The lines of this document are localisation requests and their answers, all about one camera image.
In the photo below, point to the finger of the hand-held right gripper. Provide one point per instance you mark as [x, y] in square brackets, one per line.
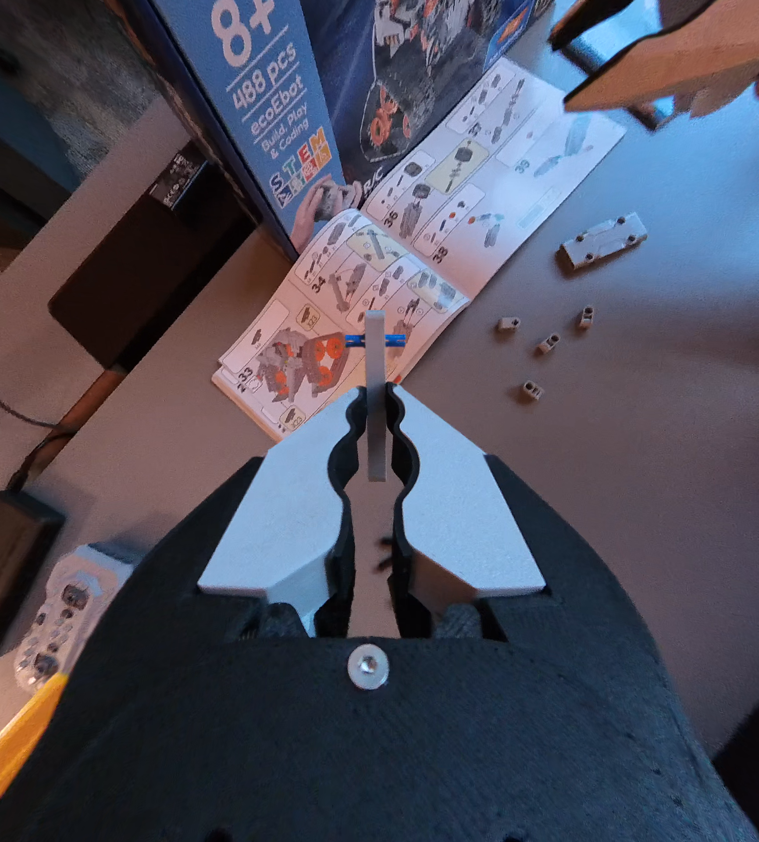
[668, 66]
[583, 23]

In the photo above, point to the open white instruction booklet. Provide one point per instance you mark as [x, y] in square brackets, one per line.
[537, 145]

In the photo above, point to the yellow plastic parts bin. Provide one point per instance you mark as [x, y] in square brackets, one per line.
[4, 743]

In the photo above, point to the grey control module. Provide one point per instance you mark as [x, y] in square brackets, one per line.
[70, 605]

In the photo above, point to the small black connector pin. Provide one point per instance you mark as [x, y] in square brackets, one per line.
[384, 559]

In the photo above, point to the blue connector pin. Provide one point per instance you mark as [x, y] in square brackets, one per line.
[355, 340]

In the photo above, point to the dark blue toy kit box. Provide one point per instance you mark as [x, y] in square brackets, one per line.
[267, 98]

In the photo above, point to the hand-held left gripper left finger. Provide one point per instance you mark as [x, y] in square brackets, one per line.
[274, 519]

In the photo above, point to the small grey connector brick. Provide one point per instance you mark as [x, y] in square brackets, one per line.
[508, 323]
[548, 345]
[532, 391]
[586, 318]

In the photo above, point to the dark upright device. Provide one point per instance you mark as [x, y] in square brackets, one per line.
[129, 283]

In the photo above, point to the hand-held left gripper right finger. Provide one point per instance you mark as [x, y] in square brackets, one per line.
[465, 519]

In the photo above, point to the grey rectangular panel brick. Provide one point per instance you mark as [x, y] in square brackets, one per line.
[603, 242]

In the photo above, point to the black flat electronics box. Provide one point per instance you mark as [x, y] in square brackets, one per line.
[4, 572]

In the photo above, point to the grey perforated building beam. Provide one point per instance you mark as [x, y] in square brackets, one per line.
[376, 394]

